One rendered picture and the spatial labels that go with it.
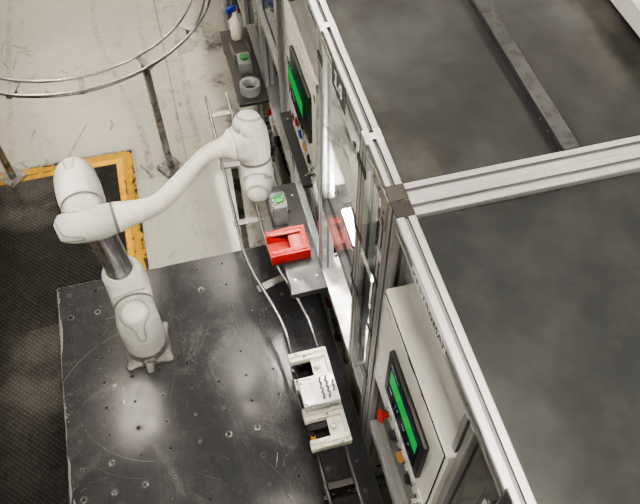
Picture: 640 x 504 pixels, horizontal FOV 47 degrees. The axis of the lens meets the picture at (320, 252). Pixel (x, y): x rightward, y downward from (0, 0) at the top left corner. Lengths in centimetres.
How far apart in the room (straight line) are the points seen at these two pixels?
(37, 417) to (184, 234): 122
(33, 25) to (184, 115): 145
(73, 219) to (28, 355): 168
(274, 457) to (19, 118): 304
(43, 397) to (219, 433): 124
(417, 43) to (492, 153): 41
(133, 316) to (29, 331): 131
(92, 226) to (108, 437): 89
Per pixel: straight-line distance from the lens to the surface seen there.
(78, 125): 484
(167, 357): 293
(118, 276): 281
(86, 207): 235
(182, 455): 278
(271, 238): 285
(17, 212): 447
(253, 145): 228
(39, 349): 392
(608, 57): 206
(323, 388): 251
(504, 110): 184
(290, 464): 272
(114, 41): 538
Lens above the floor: 326
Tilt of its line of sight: 55 degrees down
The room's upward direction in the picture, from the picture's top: 1 degrees counter-clockwise
